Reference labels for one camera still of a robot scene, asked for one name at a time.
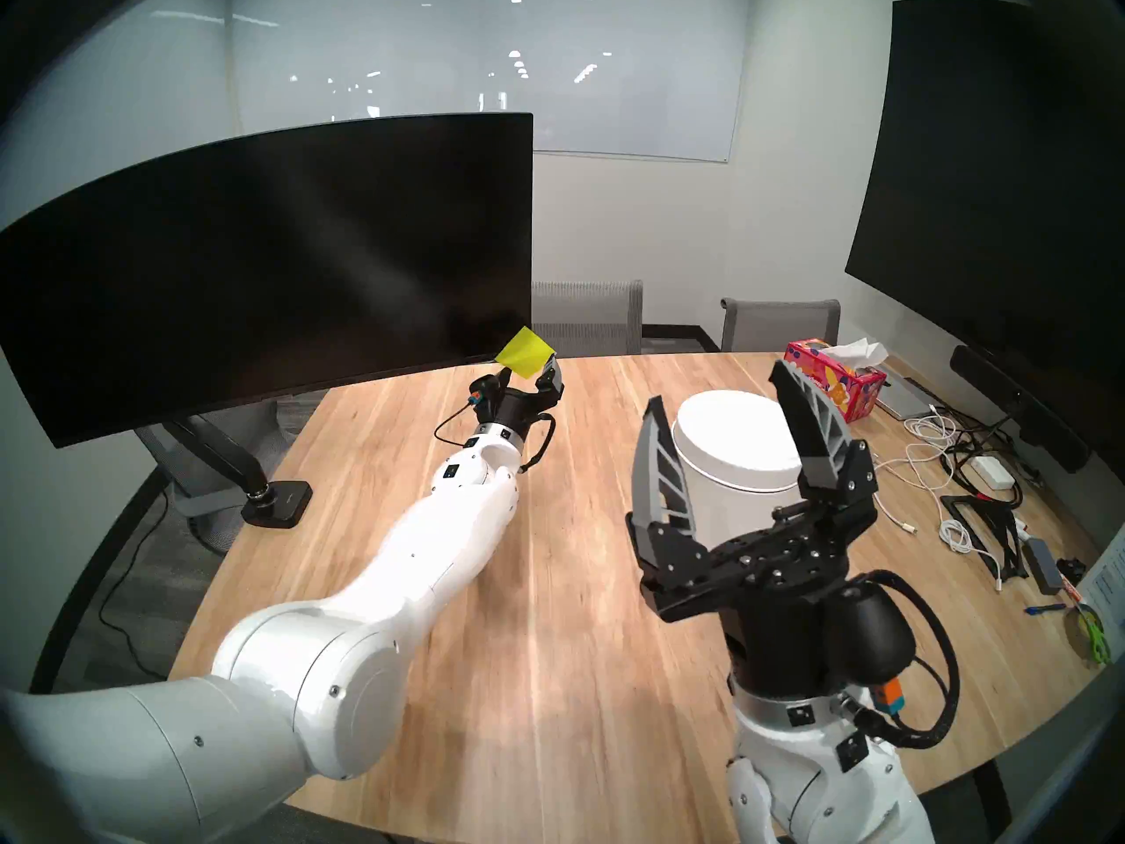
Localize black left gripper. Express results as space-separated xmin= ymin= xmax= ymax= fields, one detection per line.
xmin=479 ymin=357 xmax=565 ymax=434

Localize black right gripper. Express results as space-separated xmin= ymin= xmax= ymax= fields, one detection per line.
xmin=626 ymin=359 xmax=878 ymax=702

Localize yellow sticky note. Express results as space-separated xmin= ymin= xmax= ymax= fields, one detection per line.
xmin=495 ymin=326 xmax=557 ymax=380

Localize white pedal trash can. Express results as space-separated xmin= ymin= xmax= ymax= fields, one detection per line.
xmin=668 ymin=389 xmax=814 ymax=553

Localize curved black monitor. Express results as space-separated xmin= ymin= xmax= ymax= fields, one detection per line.
xmin=0 ymin=113 xmax=534 ymax=449

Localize red floral tissue box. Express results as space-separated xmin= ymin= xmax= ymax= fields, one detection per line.
xmin=782 ymin=337 xmax=889 ymax=424

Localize silver laptop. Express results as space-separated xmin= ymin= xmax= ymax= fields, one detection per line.
xmin=875 ymin=367 xmax=946 ymax=421

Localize black soundbar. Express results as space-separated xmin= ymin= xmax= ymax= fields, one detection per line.
xmin=949 ymin=346 xmax=1091 ymax=474

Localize grey adapter dongle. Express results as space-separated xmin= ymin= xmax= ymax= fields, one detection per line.
xmin=1021 ymin=537 xmax=1064 ymax=595

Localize green scissors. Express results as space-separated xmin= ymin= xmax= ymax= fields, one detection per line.
xmin=1063 ymin=603 xmax=1113 ymax=666

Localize white paper sheet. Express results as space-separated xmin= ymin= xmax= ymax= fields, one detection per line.
xmin=1077 ymin=535 xmax=1125 ymax=641

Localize black braided left gripper cable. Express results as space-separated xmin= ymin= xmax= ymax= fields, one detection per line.
xmin=519 ymin=411 xmax=556 ymax=476

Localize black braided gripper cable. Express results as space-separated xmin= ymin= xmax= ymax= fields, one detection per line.
xmin=844 ymin=570 xmax=961 ymax=751
xmin=519 ymin=411 xmax=556 ymax=476

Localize thin black left camera cable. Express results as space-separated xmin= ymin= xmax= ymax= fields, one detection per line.
xmin=433 ymin=401 xmax=480 ymax=452

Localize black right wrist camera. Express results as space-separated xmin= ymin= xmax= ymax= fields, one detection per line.
xmin=826 ymin=578 xmax=919 ymax=716

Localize white charging cable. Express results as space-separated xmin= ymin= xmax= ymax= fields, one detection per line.
xmin=875 ymin=411 xmax=959 ymax=535

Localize black folding frame stand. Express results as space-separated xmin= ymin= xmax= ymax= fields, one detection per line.
xmin=939 ymin=493 xmax=1031 ymax=581

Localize white coiled cable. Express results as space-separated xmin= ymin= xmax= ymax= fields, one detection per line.
xmin=939 ymin=517 xmax=1005 ymax=593

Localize black braided right gripper cable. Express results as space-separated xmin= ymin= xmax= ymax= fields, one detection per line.
xmin=844 ymin=570 xmax=961 ymax=751

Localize glass wall whiteboard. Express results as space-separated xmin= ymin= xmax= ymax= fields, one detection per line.
xmin=230 ymin=0 xmax=752 ymax=164

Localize large black wall television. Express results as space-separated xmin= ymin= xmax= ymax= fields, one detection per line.
xmin=844 ymin=0 xmax=1125 ymax=447

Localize thin black floor cable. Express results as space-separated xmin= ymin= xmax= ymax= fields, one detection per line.
xmin=97 ymin=491 xmax=172 ymax=680

